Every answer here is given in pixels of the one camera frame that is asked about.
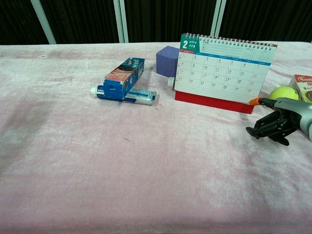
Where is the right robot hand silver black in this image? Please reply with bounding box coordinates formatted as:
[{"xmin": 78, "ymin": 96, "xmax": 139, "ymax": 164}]
[{"xmin": 245, "ymin": 97, "xmax": 312, "ymax": 147}]

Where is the desk calendar with red base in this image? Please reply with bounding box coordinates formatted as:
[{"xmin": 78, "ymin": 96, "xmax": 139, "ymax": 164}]
[{"xmin": 174, "ymin": 33, "xmax": 279, "ymax": 115}]

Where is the yellow tennis ball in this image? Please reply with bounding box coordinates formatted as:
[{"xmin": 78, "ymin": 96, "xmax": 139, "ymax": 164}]
[{"xmin": 269, "ymin": 86, "xmax": 299, "ymax": 101}]

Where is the red cream snack box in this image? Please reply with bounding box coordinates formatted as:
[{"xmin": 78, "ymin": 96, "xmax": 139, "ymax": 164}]
[{"xmin": 289, "ymin": 74, "xmax": 312, "ymax": 102}]

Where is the purple foam cube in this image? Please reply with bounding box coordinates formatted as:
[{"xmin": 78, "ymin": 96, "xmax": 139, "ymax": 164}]
[{"xmin": 156, "ymin": 45, "xmax": 180, "ymax": 78}]

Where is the blue white toothpaste tube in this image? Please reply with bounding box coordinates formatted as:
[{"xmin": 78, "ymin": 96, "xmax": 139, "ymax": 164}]
[{"xmin": 90, "ymin": 85, "xmax": 157, "ymax": 106}]

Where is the blue cookie box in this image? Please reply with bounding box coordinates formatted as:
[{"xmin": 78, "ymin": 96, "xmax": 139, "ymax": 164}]
[{"xmin": 103, "ymin": 57, "xmax": 145, "ymax": 100}]

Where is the pink plush tablecloth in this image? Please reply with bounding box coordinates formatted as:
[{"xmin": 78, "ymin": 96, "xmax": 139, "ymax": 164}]
[{"xmin": 0, "ymin": 41, "xmax": 312, "ymax": 234}]

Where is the white frame post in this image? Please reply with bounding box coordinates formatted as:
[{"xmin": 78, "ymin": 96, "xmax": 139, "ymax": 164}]
[
  {"xmin": 113, "ymin": 0, "xmax": 129, "ymax": 44},
  {"xmin": 210, "ymin": 0, "xmax": 228, "ymax": 38},
  {"xmin": 30, "ymin": 0, "xmax": 57, "ymax": 45}
]

